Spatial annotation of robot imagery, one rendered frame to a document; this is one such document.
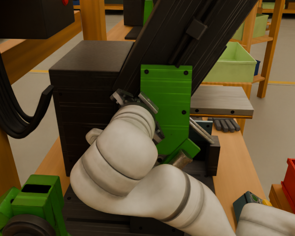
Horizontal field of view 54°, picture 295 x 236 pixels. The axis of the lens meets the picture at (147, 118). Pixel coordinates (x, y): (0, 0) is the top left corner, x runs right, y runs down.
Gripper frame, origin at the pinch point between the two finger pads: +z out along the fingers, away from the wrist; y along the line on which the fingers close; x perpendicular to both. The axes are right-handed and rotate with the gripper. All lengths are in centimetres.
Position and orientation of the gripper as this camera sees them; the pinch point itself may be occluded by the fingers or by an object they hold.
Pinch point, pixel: (141, 109)
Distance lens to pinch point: 63.9
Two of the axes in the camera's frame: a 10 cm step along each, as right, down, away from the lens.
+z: 0.9, -2.4, 9.7
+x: -7.2, 6.5, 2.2
